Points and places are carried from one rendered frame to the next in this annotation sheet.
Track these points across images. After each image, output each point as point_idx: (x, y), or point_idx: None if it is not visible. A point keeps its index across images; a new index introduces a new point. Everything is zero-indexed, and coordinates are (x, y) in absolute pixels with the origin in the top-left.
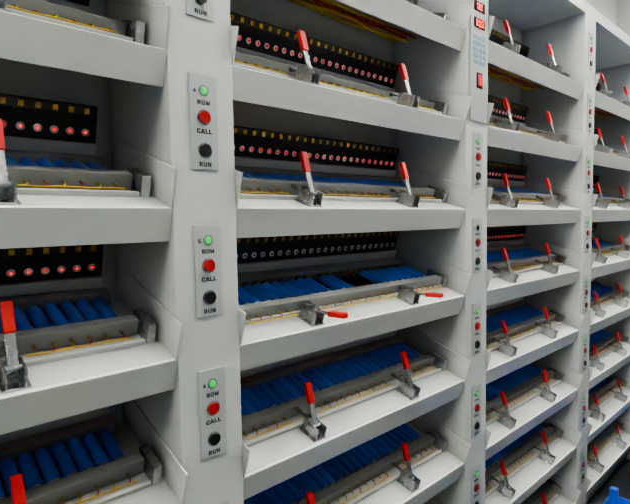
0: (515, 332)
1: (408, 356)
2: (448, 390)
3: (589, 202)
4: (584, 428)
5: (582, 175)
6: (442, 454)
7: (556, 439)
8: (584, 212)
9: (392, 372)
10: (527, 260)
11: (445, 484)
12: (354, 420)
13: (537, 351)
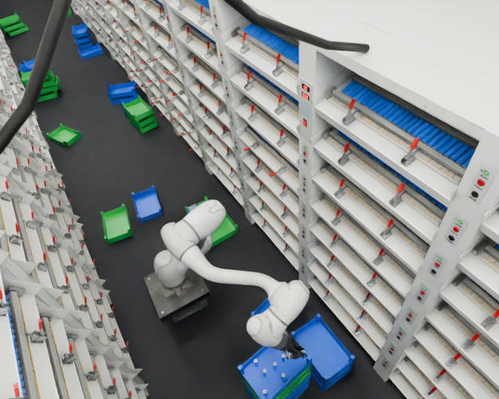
0: (358, 256)
1: None
2: (291, 210)
3: (435, 283)
4: (392, 356)
5: (425, 256)
6: None
7: (382, 335)
8: (422, 278)
9: (288, 188)
10: (375, 242)
11: (293, 233)
12: (265, 180)
13: (348, 268)
